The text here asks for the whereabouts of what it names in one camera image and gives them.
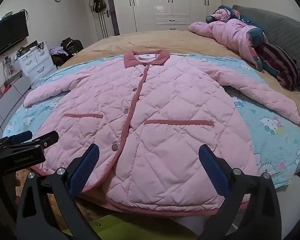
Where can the grey quilted headboard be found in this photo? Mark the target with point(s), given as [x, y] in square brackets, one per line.
[285, 30]

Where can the pink floral quilt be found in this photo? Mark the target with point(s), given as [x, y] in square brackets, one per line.
[230, 35]

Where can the green garment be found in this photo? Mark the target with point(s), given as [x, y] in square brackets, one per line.
[140, 227]

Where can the black television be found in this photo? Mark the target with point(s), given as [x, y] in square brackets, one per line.
[7, 35]

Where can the white wardrobe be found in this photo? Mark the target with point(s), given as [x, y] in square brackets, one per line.
[180, 0]

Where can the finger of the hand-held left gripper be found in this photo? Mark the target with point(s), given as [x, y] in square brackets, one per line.
[46, 140]
[21, 137]

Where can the dark striped pillow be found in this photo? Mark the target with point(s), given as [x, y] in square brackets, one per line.
[280, 65]

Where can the person's left hand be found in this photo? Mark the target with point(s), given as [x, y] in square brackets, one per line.
[17, 181]

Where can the dark clothes pile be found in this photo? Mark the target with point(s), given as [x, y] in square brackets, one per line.
[61, 58]

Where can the white drawer cabinet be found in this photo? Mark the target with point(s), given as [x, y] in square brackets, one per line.
[37, 67]

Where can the blue cartoon printed blanket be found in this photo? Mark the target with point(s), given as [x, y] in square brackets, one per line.
[265, 135]

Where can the white door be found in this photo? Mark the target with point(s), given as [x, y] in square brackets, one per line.
[103, 25]

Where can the pink quilted jacket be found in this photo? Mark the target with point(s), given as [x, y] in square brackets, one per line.
[165, 105]

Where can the black bag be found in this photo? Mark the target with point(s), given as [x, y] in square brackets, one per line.
[72, 45]

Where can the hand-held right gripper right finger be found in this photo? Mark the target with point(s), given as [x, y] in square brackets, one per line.
[215, 170]

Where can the hanging bags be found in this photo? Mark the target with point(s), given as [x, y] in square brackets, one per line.
[97, 1]

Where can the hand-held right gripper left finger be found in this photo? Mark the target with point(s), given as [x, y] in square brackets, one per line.
[86, 165]

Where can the tan bed sheet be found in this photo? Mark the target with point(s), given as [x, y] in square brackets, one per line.
[165, 40]

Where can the purple cloth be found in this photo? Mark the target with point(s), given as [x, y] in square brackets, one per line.
[57, 50]

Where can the grey low cabinet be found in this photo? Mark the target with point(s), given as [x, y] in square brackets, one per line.
[12, 97]

